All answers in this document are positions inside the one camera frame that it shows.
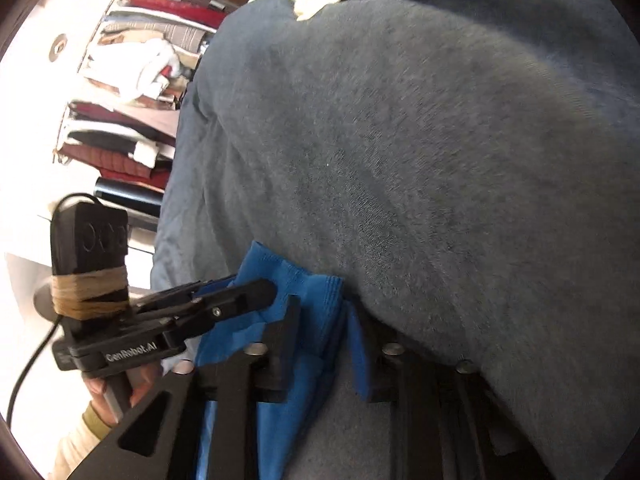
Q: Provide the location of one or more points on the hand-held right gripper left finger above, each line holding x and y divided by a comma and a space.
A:
280, 355

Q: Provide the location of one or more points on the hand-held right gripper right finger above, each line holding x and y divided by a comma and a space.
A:
364, 360

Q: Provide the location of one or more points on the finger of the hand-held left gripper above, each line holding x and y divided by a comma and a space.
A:
235, 302
190, 292

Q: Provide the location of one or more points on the blue pants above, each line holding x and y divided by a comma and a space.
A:
312, 287

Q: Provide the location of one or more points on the person's left forearm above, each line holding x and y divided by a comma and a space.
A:
75, 450

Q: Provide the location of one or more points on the person's left hand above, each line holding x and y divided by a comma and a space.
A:
142, 385

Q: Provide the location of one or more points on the black cylinder appliance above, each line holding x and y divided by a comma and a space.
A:
130, 193

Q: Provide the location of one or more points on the grey blanket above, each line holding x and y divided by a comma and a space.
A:
400, 160

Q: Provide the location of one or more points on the ceiling lamp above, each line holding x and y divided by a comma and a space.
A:
60, 46

